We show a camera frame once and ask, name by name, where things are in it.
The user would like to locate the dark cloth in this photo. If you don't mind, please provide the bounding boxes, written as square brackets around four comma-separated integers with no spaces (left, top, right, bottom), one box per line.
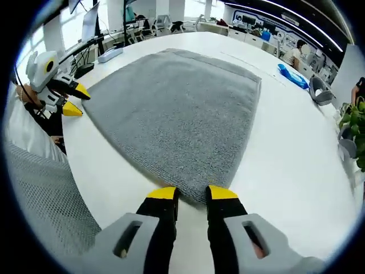
[24,101,68,155]

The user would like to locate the blue wet wipes packet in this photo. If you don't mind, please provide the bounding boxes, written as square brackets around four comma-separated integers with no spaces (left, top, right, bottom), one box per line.
[277,63,311,90]

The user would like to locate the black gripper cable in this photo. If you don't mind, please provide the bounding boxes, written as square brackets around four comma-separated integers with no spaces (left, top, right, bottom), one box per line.
[13,36,100,115]

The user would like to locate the grey mesh chair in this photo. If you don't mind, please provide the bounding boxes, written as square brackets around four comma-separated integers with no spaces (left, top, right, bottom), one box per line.
[4,141,102,257]

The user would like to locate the grey towel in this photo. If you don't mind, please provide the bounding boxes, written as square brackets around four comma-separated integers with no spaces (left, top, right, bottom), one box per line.
[82,48,262,205]

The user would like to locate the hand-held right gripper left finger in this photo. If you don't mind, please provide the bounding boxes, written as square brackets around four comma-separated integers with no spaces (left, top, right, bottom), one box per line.
[75,185,181,274]

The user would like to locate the black floor stand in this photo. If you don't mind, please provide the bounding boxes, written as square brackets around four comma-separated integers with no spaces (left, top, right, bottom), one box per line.
[121,0,149,46]

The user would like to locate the white office chair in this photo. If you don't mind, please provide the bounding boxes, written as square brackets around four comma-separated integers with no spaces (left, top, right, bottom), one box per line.
[153,14,172,37]

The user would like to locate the person's pale garment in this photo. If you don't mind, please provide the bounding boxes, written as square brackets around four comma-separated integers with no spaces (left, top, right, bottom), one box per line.
[7,95,68,165]

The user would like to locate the black monitor stand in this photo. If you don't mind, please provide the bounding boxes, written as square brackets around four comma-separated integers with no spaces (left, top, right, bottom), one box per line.
[74,14,106,79]

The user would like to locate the white power strip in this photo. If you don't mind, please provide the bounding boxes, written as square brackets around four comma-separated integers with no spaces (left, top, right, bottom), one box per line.
[98,47,124,64]

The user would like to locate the white-backed desk monitor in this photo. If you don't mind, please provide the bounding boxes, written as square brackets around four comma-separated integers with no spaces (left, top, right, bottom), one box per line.
[82,2,100,41]

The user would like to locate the green potted plant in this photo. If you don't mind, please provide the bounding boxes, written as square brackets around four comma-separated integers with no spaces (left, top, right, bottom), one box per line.
[339,96,365,174]

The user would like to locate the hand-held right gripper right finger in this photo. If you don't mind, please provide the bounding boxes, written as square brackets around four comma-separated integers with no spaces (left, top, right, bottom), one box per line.
[205,184,325,274]

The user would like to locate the white low cabinets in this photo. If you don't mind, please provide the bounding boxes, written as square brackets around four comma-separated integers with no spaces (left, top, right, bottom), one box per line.
[199,21,280,57]

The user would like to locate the person's left hand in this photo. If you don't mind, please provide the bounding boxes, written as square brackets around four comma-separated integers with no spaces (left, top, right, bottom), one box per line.
[21,86,45,106]

